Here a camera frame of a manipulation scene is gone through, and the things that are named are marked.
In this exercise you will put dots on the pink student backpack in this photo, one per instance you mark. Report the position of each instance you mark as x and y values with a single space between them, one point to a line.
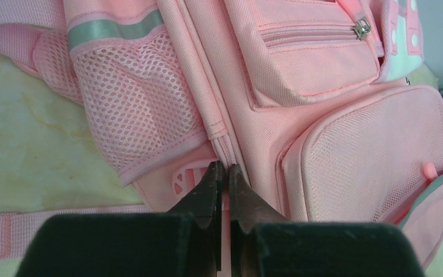
310 98

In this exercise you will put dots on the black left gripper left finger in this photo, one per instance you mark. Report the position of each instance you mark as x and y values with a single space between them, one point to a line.
184 241

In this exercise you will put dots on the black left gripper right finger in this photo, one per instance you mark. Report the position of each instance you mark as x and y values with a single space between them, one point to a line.
266 243

